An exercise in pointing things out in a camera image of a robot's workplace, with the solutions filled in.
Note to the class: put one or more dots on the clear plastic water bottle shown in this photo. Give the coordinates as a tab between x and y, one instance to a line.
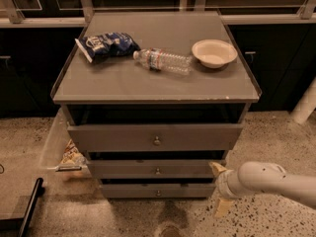
156	59

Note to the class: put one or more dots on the black metal bar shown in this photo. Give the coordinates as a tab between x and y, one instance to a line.
21	224

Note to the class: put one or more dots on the metal railing shelf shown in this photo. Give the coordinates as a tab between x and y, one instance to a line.
232	12

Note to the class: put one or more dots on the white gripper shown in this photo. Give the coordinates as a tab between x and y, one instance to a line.
222	184

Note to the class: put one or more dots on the grey middle drawer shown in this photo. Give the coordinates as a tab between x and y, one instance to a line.
147	169

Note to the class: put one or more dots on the blue chip bag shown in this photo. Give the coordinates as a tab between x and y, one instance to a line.
107	44

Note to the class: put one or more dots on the grey bottom drawer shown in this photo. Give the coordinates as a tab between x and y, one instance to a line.
157	190

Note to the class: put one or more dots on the grey drawer cabinet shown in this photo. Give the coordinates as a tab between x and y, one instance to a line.
119	91

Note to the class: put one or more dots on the grey top drawer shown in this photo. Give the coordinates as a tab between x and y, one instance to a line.
154	137

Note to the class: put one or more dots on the clear plastic storage bin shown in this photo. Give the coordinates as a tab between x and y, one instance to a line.
51	155

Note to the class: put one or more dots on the grey drawer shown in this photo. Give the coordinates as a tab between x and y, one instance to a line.
154	137
147	169
157	190

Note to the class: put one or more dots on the white paper bowl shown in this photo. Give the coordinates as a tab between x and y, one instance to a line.
214	53

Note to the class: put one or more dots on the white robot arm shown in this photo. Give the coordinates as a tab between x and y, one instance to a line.
260	178

